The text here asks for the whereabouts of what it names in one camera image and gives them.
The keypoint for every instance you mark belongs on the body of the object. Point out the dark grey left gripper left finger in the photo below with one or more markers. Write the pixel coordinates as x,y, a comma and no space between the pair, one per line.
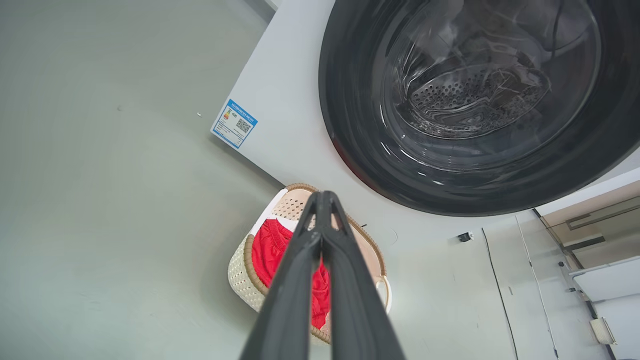
290,300

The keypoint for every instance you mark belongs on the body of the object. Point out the small black box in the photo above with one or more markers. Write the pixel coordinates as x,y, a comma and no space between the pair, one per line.
465,237

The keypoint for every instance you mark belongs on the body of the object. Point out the small white box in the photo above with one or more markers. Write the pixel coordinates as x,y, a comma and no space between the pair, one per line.
602,331

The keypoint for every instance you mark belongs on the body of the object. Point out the red garment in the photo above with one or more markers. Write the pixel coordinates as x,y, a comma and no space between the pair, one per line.
270,250

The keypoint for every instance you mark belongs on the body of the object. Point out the blue energy label sticker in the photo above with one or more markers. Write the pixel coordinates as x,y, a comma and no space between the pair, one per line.
234,123

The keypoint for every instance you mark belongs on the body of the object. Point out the round black washer door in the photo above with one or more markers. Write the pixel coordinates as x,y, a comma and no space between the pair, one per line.
350,125

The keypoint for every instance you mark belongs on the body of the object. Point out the white front-load washing machine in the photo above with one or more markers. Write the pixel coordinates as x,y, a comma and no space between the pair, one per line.
280,100

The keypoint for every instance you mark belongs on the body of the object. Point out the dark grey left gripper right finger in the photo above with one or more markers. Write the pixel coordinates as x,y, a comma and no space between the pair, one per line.
355,310

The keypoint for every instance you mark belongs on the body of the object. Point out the white table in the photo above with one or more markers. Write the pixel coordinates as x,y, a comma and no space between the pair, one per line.
610,280

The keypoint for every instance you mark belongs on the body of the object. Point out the white garment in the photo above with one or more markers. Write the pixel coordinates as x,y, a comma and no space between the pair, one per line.
285,223

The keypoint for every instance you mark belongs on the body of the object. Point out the beige perforated laundry basket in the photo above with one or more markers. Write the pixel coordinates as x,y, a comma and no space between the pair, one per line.
240,280

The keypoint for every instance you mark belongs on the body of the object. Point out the round white filter cover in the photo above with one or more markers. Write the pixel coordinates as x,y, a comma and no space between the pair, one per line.
385,235

